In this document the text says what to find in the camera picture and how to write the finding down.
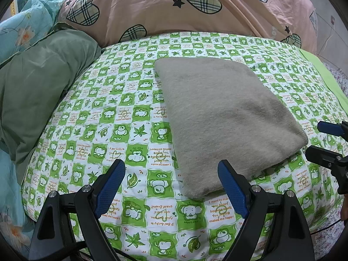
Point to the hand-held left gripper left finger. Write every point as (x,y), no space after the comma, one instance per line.
(108,187)

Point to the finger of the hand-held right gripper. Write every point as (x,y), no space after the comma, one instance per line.
(323,156)
(330,127)

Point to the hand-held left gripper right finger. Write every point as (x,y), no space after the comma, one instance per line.
(233,189)

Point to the beige small garment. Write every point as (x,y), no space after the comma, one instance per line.
(225,114)

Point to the green white printed bed sheet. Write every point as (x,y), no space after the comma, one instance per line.
(130,114)

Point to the teal floral bed sheet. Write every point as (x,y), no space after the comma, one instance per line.
(11,209)

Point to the plain green quilt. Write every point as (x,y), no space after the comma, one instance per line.
(35,87)

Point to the pink heart print quilt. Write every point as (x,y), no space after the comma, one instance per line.
(223,8)

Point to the light blue floral blanket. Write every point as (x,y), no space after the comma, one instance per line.
(27,27)

